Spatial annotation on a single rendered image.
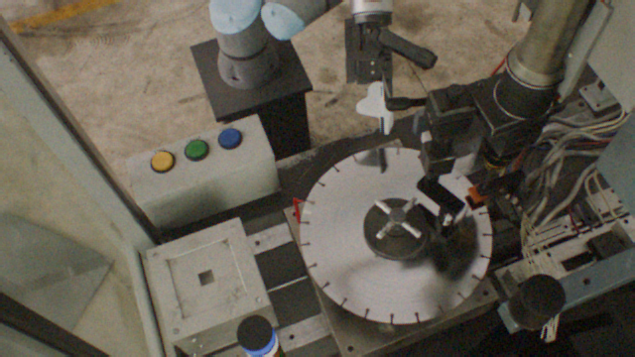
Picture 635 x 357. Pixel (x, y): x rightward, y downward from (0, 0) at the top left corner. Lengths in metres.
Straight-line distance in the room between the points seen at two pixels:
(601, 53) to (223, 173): 0.72
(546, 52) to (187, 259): 0.70
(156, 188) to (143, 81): 1.41
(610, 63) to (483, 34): 1.93
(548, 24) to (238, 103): 0.89
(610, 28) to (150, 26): 2.28
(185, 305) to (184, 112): 1.43
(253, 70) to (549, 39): 0.85
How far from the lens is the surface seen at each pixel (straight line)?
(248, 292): 1.03
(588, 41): 0.70
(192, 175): 1.15
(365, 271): 0.97
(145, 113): 2.43
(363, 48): 1.05
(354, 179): 1.04
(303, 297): 1.17
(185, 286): 1.06
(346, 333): 1.05
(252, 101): 1.41
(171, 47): 2.62
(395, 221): 0.95
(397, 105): 0.81
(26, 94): 0.77
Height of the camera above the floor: 1.87
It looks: 61 degrees down
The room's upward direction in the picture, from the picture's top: 4 degrees counter-clockwise
